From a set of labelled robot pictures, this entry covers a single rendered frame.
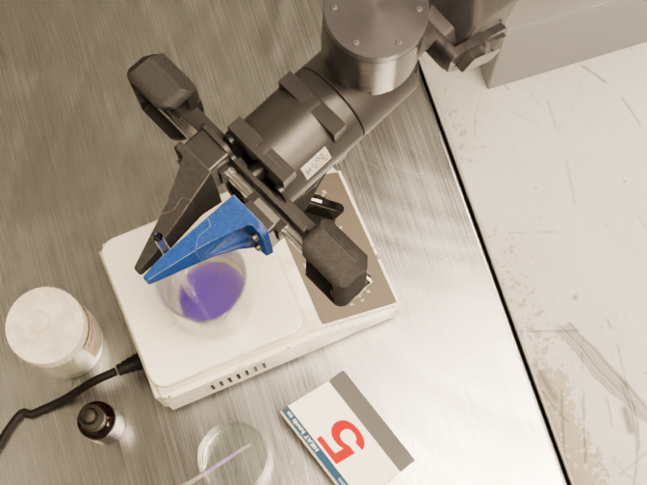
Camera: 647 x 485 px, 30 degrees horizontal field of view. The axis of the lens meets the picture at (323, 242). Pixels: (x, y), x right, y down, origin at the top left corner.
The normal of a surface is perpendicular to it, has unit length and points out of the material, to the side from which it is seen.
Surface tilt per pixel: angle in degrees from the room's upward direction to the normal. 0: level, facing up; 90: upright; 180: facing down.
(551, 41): 90
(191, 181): 20
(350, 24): 4
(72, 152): 0
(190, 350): 0
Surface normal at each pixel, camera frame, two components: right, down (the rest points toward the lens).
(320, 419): 0.49, -0.58
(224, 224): -0.26, -0.01
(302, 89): -0.02, -0.25
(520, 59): 0.29, 0.92
